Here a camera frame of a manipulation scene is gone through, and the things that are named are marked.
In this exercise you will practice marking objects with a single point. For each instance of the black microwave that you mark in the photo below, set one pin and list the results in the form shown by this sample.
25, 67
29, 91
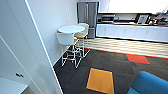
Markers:
108, 18

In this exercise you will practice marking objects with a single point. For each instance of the white wardrobe door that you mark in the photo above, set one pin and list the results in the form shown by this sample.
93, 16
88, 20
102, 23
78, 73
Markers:
36, 43

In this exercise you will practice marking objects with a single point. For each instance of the white kitchen lower cabinets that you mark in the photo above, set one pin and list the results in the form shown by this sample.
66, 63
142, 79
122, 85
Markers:
133, 33

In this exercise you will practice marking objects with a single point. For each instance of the black coffee machine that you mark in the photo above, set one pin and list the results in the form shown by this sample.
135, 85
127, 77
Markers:
142, 19

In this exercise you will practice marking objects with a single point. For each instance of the black door fitting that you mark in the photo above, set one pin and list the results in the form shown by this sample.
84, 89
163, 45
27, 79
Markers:
19, 75

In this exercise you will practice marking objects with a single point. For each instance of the white round table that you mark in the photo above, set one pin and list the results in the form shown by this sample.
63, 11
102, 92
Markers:
71, 29

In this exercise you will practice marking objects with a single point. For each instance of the large blue sofa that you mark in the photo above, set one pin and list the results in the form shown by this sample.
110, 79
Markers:
148, 85

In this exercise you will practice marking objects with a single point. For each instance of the steel refrigerator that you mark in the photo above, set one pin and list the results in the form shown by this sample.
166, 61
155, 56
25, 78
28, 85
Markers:
87, 18

